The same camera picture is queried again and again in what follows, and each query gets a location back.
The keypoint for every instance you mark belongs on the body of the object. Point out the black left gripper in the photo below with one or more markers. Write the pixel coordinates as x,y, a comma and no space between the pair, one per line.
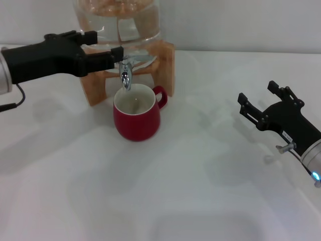
45,60

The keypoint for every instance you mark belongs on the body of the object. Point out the red cup white inside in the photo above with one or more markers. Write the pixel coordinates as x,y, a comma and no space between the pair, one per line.
138,125

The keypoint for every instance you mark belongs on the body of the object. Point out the wooden dispenser stand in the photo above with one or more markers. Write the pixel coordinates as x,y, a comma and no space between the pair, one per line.
165,65

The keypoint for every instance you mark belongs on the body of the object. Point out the chrome faucet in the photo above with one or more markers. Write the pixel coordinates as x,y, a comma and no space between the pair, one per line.
125,75

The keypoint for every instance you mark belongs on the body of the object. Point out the glass water dispenser jar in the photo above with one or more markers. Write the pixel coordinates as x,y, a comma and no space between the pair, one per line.
120,27

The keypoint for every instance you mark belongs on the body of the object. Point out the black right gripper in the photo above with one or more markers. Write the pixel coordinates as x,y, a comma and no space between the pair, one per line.
288,123

